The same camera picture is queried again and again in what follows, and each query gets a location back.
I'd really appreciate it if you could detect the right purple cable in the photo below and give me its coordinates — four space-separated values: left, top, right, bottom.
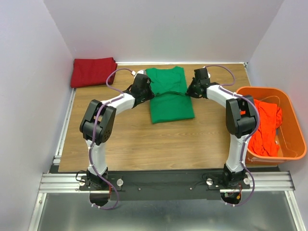
203 64 260 207

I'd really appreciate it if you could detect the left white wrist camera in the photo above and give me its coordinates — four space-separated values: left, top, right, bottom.
131 69 146 76

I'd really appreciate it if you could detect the orange plastic bin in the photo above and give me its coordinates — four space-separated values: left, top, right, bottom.
237 87 307 165

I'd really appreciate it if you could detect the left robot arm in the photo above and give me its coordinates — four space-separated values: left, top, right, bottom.
79 70 154 190

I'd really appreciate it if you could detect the green t-shirt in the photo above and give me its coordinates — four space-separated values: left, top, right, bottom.
146 66 195 124

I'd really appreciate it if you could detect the orange t-shirt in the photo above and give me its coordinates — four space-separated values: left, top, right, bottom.
248 100 282 157

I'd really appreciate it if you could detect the folded red t-shirt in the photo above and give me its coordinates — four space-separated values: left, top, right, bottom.
70 57 117 88

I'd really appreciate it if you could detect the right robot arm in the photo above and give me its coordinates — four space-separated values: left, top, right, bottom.
186 66 260 189

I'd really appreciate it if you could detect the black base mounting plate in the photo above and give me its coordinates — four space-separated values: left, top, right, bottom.
75 168 253 208

